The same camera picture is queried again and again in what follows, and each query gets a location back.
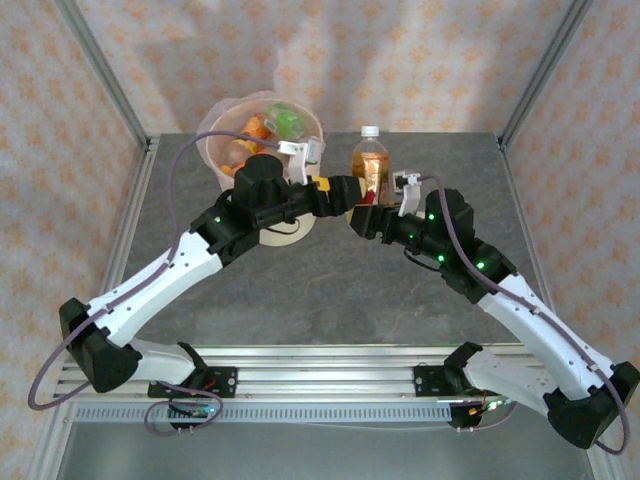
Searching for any amber tea bottle red label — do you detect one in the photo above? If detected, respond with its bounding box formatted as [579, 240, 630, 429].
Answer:
[350, 124, 392, 207]

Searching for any yellow orange juice bottle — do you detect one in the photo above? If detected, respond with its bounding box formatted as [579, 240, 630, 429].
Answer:
[214, 114, 269, 177]

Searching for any cream plastic bin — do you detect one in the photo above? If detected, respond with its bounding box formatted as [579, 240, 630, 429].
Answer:
[202, 97, 325, 250]

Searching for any aluminium table edge rail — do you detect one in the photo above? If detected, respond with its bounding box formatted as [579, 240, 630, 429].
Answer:
[99, 134, 161, 296]
[498, 134, 572, 360]

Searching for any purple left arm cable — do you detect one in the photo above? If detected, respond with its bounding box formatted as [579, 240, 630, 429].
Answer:
[27, 129, 281, 437]

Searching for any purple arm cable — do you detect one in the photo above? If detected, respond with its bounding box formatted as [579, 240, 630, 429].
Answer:
[27, 129, 281, 437]
[419, 173, 629, 455]

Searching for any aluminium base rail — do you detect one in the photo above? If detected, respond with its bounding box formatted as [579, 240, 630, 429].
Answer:
[52, 342, 601, 404]

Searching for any aluminium frame post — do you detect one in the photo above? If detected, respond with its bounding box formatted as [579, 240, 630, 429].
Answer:
[53, 0, 154, 151]
[497, 0, 596, 151]

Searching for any grey slotted cable duct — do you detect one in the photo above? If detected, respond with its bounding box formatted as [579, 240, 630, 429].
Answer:
[74, 402, 454, 425]

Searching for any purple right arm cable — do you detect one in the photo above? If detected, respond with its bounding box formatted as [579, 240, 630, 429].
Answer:
[419, 173, 629, 455]

